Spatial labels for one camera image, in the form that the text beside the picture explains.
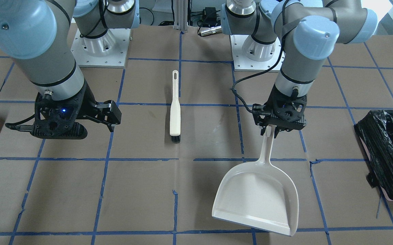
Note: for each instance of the beige hand brush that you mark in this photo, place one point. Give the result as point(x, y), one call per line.
point(175, 111)

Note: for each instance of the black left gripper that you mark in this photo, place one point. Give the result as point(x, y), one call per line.
point(274, 96)

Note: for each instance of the bin with black bag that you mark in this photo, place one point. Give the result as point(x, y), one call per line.
point(375, 131)

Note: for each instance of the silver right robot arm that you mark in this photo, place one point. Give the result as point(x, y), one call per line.
point(34, 34)

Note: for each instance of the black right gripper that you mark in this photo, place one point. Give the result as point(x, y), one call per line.
point(84, 100)

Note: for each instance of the aluminium frame post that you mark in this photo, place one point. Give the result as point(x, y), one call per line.
point(181, 15)

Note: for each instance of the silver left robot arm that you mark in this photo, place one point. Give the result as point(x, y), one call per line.
point(307, 37)

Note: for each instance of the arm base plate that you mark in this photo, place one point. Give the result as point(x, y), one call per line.
point(108, 51)
point(250, 56)

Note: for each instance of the beige plastic dustpan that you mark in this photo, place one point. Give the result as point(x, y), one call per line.
point(258, 194)

